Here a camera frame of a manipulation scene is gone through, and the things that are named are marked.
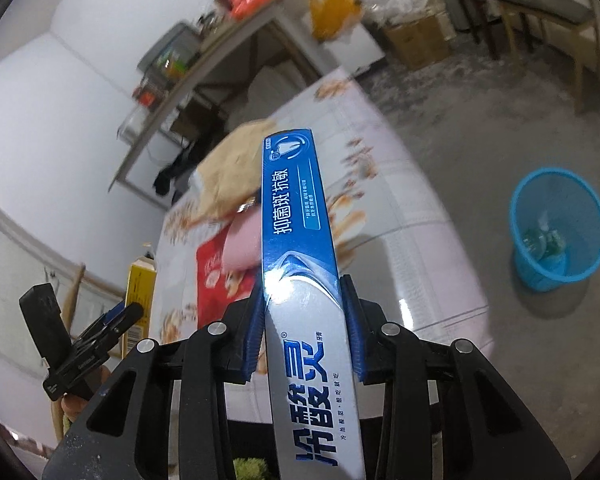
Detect blue toothpaste box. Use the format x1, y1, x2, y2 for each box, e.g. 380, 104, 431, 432
261, 128, 367, 480

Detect floral plastic tablecloth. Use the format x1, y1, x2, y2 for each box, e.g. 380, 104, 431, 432
160, 66, 497, 425

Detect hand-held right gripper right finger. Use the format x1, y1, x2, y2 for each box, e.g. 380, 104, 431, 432
340, 274, 574, 480

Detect side shelf table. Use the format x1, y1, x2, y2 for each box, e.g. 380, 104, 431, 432
107, 9, 327, 194

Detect yellow white cardboard box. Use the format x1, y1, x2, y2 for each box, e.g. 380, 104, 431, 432
122, 257, 157, 357

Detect white cabinet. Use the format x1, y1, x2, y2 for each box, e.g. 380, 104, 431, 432
324, 24, 387, 79

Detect clear plastic container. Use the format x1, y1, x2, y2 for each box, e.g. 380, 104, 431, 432
117, 106, 147, 142

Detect black mounted phone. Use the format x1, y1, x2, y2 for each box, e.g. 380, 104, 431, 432
19, 283, 74, 365

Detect yellow plastic bag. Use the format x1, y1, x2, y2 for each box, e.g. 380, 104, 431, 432
308, 0, 364, 42

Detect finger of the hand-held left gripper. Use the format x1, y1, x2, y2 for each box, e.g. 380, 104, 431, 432
86, 305, 127, 342
107, 302, 145, 350

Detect red snack bag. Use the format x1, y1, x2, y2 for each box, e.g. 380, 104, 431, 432
195, 231, 262, 322

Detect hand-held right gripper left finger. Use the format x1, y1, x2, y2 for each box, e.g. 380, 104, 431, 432
41, 284, 267, 480

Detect person's left hand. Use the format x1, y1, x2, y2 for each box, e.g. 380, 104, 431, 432
60, 365, 112, 428

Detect green plastic bottle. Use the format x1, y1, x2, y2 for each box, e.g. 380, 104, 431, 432
521, 226, 567, 262

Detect pink packet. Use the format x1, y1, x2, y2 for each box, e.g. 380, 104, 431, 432
223, 206, 264, 272

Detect blue mesh wastebasket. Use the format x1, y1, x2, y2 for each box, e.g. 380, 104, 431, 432
509, 168, 600, 294

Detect green shaggy mat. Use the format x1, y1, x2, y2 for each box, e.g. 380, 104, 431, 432
232, 456, 270, 480

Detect black clothes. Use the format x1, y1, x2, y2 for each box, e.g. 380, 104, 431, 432
152, 146, 202, 197

